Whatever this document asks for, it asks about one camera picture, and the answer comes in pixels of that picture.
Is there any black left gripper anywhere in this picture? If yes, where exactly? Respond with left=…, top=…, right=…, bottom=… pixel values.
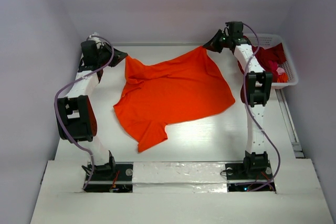
left=96, top=42, right=127, bottom=68

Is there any orange t shirt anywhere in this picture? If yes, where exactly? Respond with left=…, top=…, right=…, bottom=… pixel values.
left=113, top=47, right=235, bottom=153

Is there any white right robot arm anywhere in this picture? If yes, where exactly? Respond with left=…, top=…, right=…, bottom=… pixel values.
left=203, top=21, right=273, bottom=181

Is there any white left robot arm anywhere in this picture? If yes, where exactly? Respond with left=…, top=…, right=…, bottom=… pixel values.
left=54, top=34, right=127, bottom=179

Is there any white plastic basket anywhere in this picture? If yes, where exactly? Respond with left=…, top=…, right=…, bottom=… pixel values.
left=244, top=33, right=298, bottom=89

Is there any dark red t shirt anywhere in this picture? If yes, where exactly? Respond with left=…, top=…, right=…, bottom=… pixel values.
left=237, top=42, right=287, bottom=78

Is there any pink cloth in basket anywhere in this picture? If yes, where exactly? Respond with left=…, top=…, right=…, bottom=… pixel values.
left=268, top=61, right=285, bottom=77

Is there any small orange cloth in basket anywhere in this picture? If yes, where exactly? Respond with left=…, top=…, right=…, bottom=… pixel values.
left=277, top=73, right=289, bottom=83

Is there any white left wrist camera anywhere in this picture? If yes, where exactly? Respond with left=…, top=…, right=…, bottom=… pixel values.
left=88, top=33, right=99, bottom=39

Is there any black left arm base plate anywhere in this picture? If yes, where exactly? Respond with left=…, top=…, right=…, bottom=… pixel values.
left=84, top=163, right=133, bottom=193

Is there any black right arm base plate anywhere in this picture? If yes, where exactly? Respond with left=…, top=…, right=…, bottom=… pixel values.
left=221, top=163, right=276, bottom=193

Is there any metal rail right table edge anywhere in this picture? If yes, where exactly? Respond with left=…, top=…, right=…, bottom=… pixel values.
left=276, top=89, right=305, bottom=159

